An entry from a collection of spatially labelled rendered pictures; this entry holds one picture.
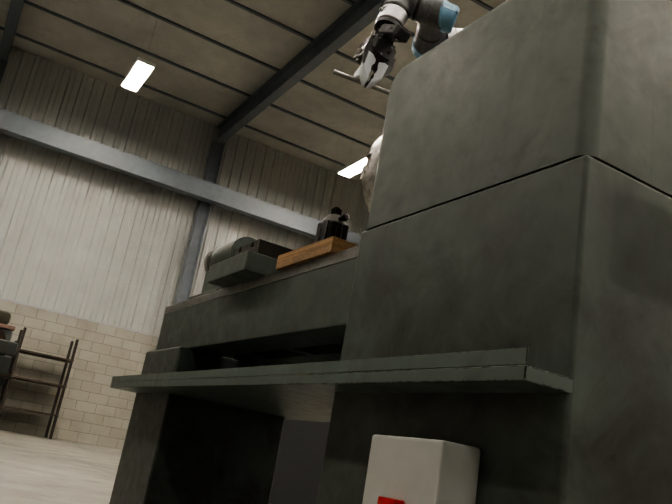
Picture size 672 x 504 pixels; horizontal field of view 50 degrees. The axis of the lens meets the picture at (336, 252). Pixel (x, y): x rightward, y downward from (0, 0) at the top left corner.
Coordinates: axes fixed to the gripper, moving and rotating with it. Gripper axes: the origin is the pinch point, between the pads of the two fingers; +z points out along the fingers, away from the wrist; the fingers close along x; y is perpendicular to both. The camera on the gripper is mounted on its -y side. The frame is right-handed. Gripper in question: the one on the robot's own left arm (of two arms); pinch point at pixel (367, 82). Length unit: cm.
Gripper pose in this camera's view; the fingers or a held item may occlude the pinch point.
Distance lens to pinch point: 181.1
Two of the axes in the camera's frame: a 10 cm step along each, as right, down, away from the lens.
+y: -5.2, 1.7, 8.4
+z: -3.5, 8.5, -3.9
